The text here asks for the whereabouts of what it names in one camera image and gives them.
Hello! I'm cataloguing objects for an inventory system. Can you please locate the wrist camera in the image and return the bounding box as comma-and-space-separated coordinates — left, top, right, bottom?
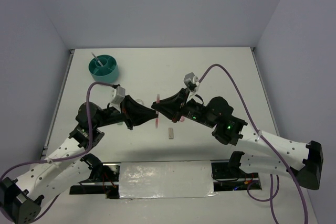
109, 86, 125, 106
184, 72, 200, 95

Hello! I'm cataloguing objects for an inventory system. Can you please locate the beige rectangular eraser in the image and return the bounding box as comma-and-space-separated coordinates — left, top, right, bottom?
168, 127, 174, 140

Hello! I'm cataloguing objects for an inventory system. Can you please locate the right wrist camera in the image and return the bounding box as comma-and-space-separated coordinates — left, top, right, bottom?
184, 72, 200, 95

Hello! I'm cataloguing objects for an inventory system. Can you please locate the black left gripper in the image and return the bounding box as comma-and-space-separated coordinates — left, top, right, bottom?
94, 94, 158, 130

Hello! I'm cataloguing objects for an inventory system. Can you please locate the clear tape roll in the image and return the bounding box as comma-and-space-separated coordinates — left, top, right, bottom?
136, 99, 144, 105

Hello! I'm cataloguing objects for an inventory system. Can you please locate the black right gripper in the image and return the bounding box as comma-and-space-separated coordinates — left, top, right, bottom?
151, 88, 216, 128

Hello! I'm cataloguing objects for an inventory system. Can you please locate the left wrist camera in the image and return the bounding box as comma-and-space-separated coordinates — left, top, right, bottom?
109, 86, 125, 106

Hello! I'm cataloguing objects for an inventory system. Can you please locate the silver foil tape sheet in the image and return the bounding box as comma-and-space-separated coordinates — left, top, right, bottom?
119, 161, 216, 199

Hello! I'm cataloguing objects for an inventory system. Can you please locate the red pink pen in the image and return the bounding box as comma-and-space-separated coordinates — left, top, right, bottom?
155, 94, 160, 129

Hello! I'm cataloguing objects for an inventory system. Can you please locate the teal round compartment organizer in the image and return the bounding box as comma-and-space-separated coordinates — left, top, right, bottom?
88, 55, 119, 83

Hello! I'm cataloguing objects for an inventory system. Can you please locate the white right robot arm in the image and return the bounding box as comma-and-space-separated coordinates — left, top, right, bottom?
152, 89, 323, 190

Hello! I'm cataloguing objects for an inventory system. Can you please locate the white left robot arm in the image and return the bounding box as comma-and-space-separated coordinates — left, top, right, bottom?
1, 95, 157, 223

